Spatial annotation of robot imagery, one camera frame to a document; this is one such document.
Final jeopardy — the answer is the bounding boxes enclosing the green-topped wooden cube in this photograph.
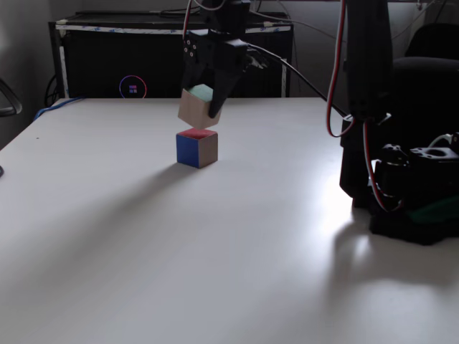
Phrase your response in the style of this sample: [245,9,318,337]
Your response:
[177,83,221,130]

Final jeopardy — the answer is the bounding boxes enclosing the red and blue wooden cube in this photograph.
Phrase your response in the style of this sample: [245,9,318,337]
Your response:
[176,128,219,169]

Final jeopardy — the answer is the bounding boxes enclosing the black computer case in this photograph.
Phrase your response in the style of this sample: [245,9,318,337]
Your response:
[49,11,295,100]

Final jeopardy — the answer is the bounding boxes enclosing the black chair armrest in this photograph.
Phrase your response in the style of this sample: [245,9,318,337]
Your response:
[0,77,24,118]

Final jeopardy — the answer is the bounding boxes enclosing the black office chair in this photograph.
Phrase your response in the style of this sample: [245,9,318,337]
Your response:
[392,23,459,146]

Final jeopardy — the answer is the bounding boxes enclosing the green table clamp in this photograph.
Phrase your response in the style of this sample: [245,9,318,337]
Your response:
[406,196,459,225]

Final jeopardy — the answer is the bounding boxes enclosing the red white servo cable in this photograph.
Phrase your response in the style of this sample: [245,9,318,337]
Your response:
[361,119,405,213]
[181,0,197,42]

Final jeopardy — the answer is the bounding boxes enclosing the black camera cable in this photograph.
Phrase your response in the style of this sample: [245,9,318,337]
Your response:
[246,42,355,121]

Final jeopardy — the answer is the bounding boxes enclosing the blue cable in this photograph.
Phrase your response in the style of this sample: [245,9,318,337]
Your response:
[34,95,87,120]

